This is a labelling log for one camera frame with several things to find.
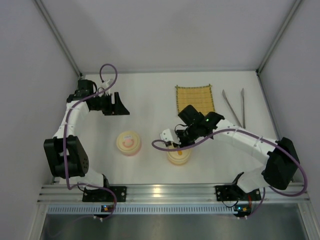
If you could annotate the pink bowl white inside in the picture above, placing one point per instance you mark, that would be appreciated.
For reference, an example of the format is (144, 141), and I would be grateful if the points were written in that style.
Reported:
(129, 147)

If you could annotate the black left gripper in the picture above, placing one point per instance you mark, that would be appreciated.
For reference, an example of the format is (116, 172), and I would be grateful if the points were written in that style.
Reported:
(113, 103)

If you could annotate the right upright frame post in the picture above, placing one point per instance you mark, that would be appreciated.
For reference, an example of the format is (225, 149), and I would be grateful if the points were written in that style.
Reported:
(279, 34)

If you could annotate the cream lid with pink handle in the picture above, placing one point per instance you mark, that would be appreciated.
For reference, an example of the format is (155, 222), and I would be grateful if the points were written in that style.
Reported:
(127, 135)

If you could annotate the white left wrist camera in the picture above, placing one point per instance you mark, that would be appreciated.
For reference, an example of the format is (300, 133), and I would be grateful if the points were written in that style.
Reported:
(105, 85)

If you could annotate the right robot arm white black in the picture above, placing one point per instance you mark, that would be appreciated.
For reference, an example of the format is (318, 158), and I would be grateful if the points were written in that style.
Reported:
(279, 158)

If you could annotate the cream lid with orange handle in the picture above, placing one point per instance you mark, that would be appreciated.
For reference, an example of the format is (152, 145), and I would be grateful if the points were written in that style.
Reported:
(178, 155)

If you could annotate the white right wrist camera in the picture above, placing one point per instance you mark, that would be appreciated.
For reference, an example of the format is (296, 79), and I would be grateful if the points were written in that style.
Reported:
(169, 136)

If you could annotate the orange bowl white inside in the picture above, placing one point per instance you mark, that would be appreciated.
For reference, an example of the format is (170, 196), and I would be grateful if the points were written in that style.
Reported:
(179, 163)

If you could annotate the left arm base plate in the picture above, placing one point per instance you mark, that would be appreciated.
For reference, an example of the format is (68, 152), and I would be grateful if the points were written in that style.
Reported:
(101, 196)

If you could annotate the bamboo mat green edge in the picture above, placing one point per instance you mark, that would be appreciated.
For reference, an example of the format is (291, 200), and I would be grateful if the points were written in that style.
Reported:
(199, 97)

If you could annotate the upright frame post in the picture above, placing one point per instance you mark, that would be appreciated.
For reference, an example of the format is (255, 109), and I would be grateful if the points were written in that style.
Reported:
(43, 11)
(279, 34)

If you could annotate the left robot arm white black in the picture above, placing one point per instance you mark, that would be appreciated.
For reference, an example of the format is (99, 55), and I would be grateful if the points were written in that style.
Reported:
(66, 156)

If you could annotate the slotted grey cable duct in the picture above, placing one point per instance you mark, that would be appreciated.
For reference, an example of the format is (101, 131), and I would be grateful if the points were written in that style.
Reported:
(144, 209)

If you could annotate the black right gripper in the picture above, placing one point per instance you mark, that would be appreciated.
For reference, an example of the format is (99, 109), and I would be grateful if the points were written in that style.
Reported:
(183, 139)

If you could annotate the left upright frame post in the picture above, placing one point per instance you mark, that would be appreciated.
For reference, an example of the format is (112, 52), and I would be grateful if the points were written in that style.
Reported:
(43, 11)

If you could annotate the aluminium frame rail front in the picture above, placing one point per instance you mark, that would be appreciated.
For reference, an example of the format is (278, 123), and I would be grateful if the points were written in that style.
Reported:
(197, 193)

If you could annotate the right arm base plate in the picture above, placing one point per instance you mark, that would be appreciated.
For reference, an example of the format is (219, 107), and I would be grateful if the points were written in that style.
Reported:
(234, 193)

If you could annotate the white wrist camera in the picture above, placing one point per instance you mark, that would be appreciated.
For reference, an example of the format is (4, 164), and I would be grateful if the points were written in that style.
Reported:
(105, 85)
(169, 136)

